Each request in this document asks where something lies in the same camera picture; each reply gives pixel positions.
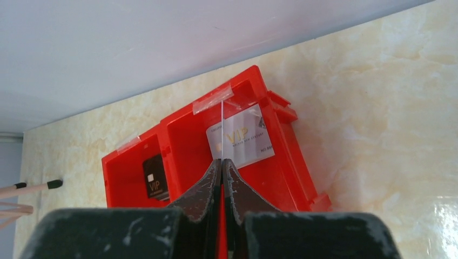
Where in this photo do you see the pink music stand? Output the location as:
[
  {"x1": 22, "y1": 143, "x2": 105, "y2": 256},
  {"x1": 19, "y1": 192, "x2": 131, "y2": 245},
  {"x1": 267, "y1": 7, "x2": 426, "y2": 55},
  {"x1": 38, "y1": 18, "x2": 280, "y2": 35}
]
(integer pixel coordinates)
[{"x1": 1, "y1": 179, "x2": 63, "y2": 229}]

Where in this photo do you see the left red plastic bin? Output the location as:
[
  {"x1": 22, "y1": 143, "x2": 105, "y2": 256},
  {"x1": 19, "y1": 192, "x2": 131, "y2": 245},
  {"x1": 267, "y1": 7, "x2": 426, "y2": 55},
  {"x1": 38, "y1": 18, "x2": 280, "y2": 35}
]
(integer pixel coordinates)
[{"x1": 102, "y1": 131, "x2": 170, "y2": 208}]

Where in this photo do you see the white VIP credit card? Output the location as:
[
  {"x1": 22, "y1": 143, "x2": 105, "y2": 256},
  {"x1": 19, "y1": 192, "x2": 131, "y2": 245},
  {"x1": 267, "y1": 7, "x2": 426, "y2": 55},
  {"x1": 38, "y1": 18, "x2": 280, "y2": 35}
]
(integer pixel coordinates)
[{"x1": 206, "y1": 104, "x2": 275, "y2": 168}]

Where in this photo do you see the red plastic bin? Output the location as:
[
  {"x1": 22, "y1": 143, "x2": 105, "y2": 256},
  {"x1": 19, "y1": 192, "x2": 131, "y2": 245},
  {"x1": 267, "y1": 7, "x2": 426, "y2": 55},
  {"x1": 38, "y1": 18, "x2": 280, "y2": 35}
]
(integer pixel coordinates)
[
  {"x1": 102, "y1": 131, "x2": 170, "y2": 208},
  {"x1": 160, "y1": 65, "x2": 331, "y2": 212}
]

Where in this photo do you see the right red plastic bin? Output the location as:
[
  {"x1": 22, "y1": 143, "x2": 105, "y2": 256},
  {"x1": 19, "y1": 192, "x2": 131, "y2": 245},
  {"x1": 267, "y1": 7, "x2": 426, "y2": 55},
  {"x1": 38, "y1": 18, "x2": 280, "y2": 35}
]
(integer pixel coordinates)
[{"x1": 160, "y1": 65, "x2": 331, "y2": 212}]

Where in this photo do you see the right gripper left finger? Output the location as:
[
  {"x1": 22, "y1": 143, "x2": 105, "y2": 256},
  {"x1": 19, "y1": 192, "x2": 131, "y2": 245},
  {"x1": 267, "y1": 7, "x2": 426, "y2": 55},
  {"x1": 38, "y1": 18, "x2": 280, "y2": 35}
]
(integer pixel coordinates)
[{"x1": 21, "y1": 159, "x2": 221, "y2": 258}]

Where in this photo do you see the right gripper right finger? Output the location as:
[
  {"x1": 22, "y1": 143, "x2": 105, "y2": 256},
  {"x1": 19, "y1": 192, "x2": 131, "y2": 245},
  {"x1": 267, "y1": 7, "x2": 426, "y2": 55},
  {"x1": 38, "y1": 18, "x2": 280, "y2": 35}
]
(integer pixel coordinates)
[{"x1": 222, "y1": 159, "x2": 401, "y2": 258}]

